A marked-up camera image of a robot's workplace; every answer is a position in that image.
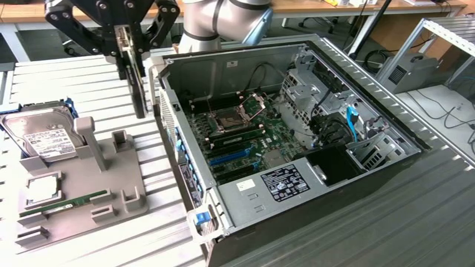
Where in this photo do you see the black plastic shroud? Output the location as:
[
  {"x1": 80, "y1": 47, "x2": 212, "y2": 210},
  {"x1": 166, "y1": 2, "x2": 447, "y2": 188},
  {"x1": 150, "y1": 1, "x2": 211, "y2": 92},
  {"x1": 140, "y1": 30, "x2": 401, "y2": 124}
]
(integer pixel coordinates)
[{"x1": 304, "y1": 145, "x2": 365, "y2": 187}]

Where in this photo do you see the aluminium frame shelf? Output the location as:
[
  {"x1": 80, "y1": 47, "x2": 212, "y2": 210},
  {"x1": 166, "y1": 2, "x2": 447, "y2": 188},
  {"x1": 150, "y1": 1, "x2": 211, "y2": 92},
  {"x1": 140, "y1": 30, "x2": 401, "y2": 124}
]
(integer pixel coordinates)
[{"x1": 374, "y1": 16, "x2": 475, "y2": 92}]

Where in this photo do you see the open black PC case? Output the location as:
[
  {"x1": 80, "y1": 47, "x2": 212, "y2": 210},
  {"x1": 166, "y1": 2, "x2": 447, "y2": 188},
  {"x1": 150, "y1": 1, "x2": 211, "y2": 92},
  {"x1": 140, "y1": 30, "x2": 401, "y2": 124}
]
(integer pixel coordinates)
[{"x1": 144, "y1": 33, "x2": 431, "y2": 267}]

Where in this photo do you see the green black graphics card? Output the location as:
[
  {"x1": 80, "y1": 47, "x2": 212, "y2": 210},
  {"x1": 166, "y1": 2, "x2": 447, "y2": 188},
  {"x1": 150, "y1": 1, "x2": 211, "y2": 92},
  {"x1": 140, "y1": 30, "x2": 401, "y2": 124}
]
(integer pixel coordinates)
[{"x1": 114, "y1": 25, "x2": 148, "y2": 120}]

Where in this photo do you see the thin black wire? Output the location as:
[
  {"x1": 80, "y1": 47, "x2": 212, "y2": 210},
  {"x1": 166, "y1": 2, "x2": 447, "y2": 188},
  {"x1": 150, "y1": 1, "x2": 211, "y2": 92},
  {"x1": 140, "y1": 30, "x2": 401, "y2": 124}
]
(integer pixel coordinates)
[{"x1": 248, "y1": 62, "x2": 288, "y2": 91}]

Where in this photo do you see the installed dark RAM stick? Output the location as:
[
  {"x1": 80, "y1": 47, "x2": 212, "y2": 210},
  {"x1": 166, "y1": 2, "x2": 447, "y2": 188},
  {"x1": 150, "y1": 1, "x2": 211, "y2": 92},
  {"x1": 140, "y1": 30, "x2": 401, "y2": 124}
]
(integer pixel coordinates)
[{"x1": 214, "y1": 132, "x2": 263, "y2": 148}]

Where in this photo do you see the metal socket cover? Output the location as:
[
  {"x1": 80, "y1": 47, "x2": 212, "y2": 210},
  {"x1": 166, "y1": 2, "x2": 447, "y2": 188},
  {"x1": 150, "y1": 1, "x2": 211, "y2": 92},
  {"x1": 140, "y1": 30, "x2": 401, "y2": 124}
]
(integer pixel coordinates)
[{"x1": 239, "y1": 93, "x2": 270, "y2": 120}]

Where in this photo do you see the silver chipset chip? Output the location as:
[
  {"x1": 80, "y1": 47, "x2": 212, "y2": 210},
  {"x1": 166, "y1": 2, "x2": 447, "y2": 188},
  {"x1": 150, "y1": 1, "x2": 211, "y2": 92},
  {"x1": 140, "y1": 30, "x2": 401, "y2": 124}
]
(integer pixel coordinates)
[{"x1": 263, "y1": 151, "x2": 287, "y2": 168}]

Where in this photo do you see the wooden desk white frame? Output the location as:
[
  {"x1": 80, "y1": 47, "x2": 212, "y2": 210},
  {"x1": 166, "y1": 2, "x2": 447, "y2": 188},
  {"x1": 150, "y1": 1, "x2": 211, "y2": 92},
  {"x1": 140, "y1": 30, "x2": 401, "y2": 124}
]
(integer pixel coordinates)
[
  {"x1": 0, "y1": 0, "x2": 187, "y2": 63},
  {"x1": 272, "y1": 0, "x2": 470, "y2": 55}
]

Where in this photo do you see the long black expansion slot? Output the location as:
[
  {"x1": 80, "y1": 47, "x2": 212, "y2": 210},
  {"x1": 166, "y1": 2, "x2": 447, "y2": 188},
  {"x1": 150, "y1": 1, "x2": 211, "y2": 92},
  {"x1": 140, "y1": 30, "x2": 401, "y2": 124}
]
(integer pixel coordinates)
[
  {"x1": 219, "y1": 171, "x2": 260, "y2": 183},
  {"x1": 214, "y1": 164, "x2": 256, "y2": 175}
]

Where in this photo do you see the green motherboard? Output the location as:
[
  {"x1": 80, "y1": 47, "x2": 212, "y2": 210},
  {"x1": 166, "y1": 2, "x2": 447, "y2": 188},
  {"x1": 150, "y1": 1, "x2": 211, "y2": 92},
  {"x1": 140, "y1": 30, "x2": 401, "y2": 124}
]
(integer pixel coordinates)
[{"x1": 186, "y1": 91, "x2": 316, "y2": 186}]

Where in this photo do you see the grey plastic parts rack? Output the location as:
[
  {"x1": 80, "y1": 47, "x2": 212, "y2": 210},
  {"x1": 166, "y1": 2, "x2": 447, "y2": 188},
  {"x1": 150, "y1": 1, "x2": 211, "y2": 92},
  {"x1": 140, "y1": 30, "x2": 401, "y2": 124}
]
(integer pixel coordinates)
[{"x1": 14, "y1": 116, "x2": 151, "y2": 255}]

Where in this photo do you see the grey metal control box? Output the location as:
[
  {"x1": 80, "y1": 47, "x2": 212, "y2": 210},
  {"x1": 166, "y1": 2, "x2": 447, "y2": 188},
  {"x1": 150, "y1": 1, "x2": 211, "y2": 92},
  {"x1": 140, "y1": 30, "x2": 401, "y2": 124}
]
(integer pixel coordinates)
[{"x1": 386, "y1": 55, "x2": 446, "y2": 94}]

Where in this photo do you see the black tripod pole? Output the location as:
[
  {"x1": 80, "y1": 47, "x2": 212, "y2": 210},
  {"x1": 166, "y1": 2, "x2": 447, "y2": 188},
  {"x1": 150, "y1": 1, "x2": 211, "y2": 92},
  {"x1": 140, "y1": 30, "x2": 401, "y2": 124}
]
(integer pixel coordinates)
[{"x1": 354, "y1": 0, "x2": 394, "y2": 56}]

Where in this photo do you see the black wire bundle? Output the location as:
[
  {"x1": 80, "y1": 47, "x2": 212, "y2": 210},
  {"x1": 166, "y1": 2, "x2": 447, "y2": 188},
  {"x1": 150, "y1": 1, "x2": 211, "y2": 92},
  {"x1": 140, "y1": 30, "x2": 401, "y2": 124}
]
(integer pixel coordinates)
[{"x1": 311, "y1": 115, "x2": 354, "y2": 147}]

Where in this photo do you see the silver metal drive cage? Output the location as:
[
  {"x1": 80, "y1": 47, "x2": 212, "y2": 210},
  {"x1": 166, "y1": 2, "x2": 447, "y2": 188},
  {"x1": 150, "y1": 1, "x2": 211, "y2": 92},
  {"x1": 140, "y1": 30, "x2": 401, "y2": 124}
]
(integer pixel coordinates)
[{"x1": 278, "y1": 68, "x2": 358, "y2": 145}]

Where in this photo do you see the silver CPU chip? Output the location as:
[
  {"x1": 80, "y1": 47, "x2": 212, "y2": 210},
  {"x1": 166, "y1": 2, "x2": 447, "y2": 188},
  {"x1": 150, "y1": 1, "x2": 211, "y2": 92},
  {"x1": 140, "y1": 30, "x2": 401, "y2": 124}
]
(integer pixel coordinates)
[{"x1": 26, "y1": 175, "x2": 63, "y2": 205}]

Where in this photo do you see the CPU socket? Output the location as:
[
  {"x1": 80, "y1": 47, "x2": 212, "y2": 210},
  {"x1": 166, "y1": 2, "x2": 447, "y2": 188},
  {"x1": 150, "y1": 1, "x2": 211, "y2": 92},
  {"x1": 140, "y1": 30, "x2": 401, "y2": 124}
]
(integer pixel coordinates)
[{"x1": 207, "y1": 107, "x2": 246, "y2": 134}]

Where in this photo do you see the blue expansion slot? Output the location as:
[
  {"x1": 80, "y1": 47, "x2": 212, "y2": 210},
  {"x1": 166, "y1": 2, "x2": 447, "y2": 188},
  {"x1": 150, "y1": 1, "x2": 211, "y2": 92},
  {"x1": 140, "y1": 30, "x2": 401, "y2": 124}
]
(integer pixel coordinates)
[{"x1": 208, "y1": 150, "x2": 248, "y2": 166}]

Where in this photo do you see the silver slotted disk bay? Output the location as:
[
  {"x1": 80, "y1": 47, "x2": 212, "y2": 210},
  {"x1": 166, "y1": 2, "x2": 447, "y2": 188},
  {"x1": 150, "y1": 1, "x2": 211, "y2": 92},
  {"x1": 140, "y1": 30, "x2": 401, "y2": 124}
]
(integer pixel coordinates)
[{"x1": 344, "y1": 132, "x2": 401, "y2": 172}]

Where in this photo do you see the black office chair base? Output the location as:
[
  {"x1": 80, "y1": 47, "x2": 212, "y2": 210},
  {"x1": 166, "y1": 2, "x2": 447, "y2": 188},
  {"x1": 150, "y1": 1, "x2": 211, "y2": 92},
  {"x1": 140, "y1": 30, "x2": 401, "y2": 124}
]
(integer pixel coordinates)
[
  {"x1": 62, "y1": 37, "x2": 82, "y2": 56},
  {"x1": 280, "y1": 16, "x2": 339, "y2": 34}
]

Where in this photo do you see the brown wooden cabinet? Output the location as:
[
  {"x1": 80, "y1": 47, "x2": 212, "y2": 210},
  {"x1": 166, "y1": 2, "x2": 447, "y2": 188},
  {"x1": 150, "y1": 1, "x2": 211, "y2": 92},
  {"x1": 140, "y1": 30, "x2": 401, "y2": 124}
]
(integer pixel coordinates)
[{"x1": 371, "y1": 13, "x2": 465, "y2": 73}]

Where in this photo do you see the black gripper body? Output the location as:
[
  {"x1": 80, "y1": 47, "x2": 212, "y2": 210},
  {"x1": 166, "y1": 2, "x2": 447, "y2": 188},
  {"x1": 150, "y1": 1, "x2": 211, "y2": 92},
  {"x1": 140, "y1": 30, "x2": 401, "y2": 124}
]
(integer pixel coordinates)
[{"x1": 74, "y1": 0, "x2": 156, "y2": 27}]

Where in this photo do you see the silver labelled power supply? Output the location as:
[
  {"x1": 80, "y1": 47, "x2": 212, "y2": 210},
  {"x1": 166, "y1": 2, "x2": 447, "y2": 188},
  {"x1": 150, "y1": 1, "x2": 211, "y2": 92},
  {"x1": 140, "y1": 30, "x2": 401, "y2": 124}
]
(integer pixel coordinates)
[{"x1": 216, "y1": 158, "x2": 330, "y2": 233}]

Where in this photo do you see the green RAM stick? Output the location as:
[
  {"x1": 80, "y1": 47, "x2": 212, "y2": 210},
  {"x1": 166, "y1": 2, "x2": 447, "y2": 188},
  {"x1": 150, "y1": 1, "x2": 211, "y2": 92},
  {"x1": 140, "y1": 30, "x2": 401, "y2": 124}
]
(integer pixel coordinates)
[{"x1": 18, "y1": 191, "x2": 112, "y2": 219}]

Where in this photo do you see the blue data wire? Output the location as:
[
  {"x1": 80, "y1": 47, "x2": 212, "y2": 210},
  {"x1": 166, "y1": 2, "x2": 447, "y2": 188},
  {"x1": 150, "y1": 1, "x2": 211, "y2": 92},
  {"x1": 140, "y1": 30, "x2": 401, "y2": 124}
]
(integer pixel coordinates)
[{"x1": 347, "y1": 107, "x2": 359, "y2": 144}]

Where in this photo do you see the silver hard disk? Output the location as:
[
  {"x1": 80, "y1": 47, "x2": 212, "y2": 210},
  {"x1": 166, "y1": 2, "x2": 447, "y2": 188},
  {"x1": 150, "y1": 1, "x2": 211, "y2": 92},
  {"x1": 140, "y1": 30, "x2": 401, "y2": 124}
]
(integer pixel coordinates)
[{"x1": 0, "y1": 107, "x2": 84, "y2": 164}]

